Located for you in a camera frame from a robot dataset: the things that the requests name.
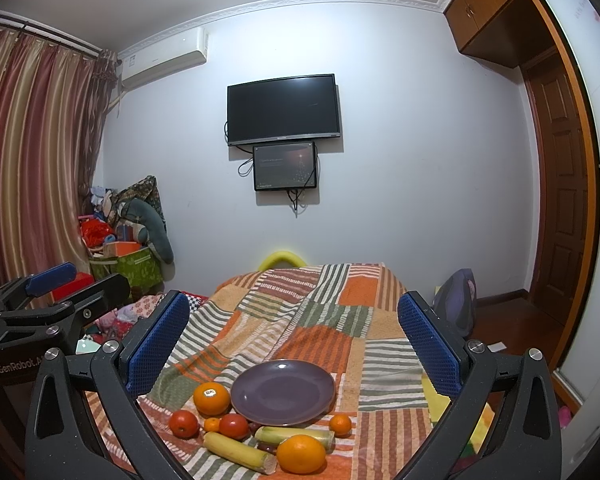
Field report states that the dark red grape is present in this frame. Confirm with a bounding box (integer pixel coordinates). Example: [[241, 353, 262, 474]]
[[257, 441, 278, 455]]

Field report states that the white air conditioner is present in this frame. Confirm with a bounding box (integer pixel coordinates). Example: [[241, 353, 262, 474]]
[[121, 27, 209, 90]]

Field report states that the green storage box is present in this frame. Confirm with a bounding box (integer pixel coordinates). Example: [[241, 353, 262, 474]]
[[90, 248, 162, 292]]

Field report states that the striped patchwork bed cover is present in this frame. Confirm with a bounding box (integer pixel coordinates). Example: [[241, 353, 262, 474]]
[[138, 263, 448, 479]]

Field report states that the small mandarin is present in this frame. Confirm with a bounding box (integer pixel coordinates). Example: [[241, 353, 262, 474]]
[[329, 413, 352, 438], [204, 417, 220, 432]]

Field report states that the yellow plastic chair back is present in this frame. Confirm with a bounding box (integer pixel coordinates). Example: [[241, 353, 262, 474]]
[[258, 250, 308, 272]]

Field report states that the purple ceramic plate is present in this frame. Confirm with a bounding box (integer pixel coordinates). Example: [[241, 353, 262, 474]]
[[230, 359, 336, 427]]

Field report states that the red box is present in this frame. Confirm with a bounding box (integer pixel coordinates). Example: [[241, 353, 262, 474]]
[[50, 272, 95, 302]]

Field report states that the grey plush toy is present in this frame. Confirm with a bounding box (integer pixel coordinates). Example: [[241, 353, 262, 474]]
[[118, 197, 174, 264]]

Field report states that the green husked corn cob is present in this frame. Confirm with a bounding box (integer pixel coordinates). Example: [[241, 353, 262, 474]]
[[254, 426, 335, 452]]

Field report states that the striped pink curtain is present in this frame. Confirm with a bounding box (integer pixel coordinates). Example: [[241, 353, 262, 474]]
[[0, 26, 118, 286]]

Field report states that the blue backpack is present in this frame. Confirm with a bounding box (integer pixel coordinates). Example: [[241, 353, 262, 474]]
[[432, 269, 478, 338]]

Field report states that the wooden overhead cabinet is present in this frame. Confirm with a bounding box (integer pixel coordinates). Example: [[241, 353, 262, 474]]
[[444, 0, 554, 68]]

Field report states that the black wall television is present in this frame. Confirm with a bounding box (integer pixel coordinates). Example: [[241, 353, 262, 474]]
[[225, 74, 341, 146]]

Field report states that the large plain orange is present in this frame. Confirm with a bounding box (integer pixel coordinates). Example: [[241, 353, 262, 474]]
[[276, 434, 326, 474]]

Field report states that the small black wall monitor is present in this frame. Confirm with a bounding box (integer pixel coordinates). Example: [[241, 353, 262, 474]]
[[252, 141, 317, 192]]

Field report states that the yellow corn cob short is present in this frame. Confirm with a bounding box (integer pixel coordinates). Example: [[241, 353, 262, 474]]
[[202, 432, 277, 474]]

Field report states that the large orange with sticker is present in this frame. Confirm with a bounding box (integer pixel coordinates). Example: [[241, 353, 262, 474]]
[[193, 382, 230, 417]]

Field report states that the red tomato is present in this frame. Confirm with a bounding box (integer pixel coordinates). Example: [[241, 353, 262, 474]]
[[219, 413, 250, 441], [169, 410, 199, 440]]

